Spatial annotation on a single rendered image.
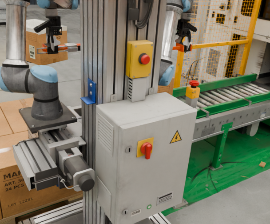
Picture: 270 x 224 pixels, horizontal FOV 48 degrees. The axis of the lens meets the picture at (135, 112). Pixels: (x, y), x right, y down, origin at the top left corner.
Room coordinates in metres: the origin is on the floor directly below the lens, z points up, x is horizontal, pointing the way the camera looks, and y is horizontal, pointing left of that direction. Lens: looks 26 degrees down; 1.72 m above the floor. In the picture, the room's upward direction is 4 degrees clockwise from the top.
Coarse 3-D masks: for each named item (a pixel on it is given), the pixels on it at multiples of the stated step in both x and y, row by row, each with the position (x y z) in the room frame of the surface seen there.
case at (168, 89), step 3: (174, 78) 2.24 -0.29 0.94; (171, 81) 2.23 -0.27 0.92; (171, 84) 2.23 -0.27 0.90; (159, 87) 2.16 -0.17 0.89; (162, 87) 2.18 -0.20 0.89; (165, 87) 2.20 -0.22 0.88; (168, 87) 2.21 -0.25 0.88; (171, 87) 2.23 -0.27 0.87; (159, 90) 2.16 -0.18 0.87; (162, 90) 2.18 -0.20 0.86; (165, 90) 2.20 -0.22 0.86; (168, 90) 2.22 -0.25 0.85; (171, 90) 2.23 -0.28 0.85; (168, 93) 2.22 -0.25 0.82; (171, 93) 2.24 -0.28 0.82
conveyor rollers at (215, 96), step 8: (224, 88) 3.16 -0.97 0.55; (232, 88) 3.18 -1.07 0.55; (240, 88) 3.20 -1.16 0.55; (248, 88) 3.21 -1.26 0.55; (256, 88) 3.23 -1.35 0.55; (264, 88) 3.25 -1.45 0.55; (184, 96) 2.87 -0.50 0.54; (200, 96) 2.92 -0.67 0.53; (208, 96) 2.95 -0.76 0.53; (216, 96) 2.98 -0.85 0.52; (224, 96) 2.92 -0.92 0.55; (232, 96) 2.94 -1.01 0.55; (240, 96) 2.96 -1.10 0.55; (200, 104) 2.68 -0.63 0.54; (208, 104) 2.71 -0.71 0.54
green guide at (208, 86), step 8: (224, 80) 3.18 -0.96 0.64; (232, 80) 3.25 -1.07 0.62; (240, 80) 3.33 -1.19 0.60; (248, 80) 3.42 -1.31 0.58; (176, 88) 2.82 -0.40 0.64; (184, 88) 2.85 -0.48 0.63; (200, 88) 2.98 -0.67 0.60; (208, 88) 3.05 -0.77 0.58; (216, 88) 3.12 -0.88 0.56; (176, 96) 2.80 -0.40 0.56
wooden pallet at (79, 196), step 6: (66, 198) 1.72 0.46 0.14; (72, 198) 1.74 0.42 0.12; (78, 198) 1.77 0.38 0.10; (48, 204) 1.64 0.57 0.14; (60, 204) 1.77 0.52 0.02; (66, 204) 1.77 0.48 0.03; (30, 210) 1.57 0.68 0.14; (42, 210) 1.70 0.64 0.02; (48, 210) 1.70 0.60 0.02; (12, 216) 1.50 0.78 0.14; (24, 216) 1.62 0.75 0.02; (30, 216) 1.63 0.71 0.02; (0, 222) 1.46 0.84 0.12; (6, 222) 1.48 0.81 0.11; (12, 222) 1.50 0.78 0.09
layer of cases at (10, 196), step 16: (0, 112) 2.23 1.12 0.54; (16, 112) 2.25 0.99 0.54; (0, 128) 1.97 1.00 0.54; (16, 128) 1.98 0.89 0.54; (0, 144) 1.75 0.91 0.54; (0, 160) 1.57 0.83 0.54; (0, 176) 1.49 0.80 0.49; (16, 176) 1.54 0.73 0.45; (0, 192) 1.48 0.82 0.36; (16, 192) 1.53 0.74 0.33; (32, 192) 1.59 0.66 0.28; (48, 192) 1.65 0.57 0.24; (64, 192) 1.71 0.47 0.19; (0, 208) 1.47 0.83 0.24; (16, 208) 1.52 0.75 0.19; (32, 208) 1.58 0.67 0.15
